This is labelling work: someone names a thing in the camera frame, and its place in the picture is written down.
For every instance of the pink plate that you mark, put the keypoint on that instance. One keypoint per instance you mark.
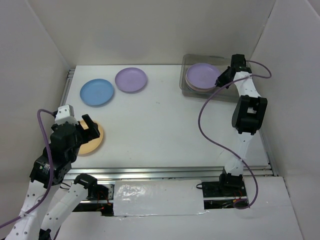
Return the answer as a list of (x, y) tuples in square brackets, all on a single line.
[(201, 90)]

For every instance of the aluminium frame rail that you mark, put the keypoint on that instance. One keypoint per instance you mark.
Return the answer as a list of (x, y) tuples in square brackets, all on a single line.
[(156, 133)]

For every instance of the purple plate rear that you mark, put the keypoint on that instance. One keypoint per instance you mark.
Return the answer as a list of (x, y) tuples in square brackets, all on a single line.
[(131, 80)]

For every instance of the blue plate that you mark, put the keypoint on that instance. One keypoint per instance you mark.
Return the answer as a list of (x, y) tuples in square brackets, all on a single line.
[(96, 92)]

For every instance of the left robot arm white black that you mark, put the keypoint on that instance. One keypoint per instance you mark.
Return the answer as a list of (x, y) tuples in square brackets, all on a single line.
[(36, 221)]

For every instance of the purple plate front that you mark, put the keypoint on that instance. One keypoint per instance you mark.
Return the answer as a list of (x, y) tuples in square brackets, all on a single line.
[(202, 76)]

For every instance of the purple plate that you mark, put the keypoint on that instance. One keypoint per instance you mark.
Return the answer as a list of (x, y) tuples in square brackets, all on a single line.
[(202, 76), (131, 80)]

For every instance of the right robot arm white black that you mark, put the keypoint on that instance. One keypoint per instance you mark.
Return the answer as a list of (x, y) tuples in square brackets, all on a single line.
[(247, 119)]

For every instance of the white foil cover panel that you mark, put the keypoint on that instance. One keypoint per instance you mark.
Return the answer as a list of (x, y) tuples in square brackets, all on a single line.
[(157, 198)]

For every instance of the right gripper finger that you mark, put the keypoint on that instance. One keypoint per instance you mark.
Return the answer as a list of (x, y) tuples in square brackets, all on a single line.
[(225, 75), (221, 83)]

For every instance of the orange plate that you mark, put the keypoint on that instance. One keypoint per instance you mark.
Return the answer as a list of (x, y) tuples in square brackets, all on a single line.
[(92, 145)]

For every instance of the clear plastic bin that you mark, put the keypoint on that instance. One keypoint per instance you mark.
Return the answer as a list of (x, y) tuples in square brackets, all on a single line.
[(230, 95)]

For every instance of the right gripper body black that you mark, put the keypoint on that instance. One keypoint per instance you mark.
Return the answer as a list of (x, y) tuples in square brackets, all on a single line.
[(229, 84)]

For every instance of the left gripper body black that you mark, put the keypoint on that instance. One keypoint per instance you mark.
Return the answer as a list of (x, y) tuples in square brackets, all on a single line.
[(73, 154)]

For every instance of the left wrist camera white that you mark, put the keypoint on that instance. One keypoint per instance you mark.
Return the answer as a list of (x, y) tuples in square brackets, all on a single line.
[(65, 114)]

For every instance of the cream plate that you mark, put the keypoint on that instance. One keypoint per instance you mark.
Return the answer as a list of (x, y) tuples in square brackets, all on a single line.
[(188, 83)]

